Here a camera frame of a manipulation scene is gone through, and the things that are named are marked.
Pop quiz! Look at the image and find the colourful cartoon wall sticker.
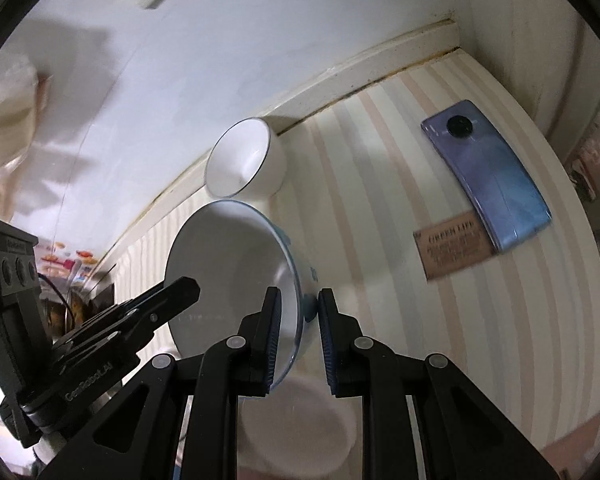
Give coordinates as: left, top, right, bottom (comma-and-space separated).
34, 240, 99, 282

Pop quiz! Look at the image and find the white rose pattern bowl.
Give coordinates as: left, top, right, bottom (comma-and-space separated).
238, 375, 358, 479

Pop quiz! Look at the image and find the clear plastic bag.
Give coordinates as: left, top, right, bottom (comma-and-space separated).
0, 51, 50, 218

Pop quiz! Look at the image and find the brown label card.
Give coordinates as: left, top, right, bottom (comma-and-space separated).
414, 210, 495, 281

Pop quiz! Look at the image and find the white black-rimmed bowl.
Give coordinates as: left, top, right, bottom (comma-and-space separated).
204, 117, 287, 200

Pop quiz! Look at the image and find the blue smartphone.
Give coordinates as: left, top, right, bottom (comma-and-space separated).
420, 100, 552, 252

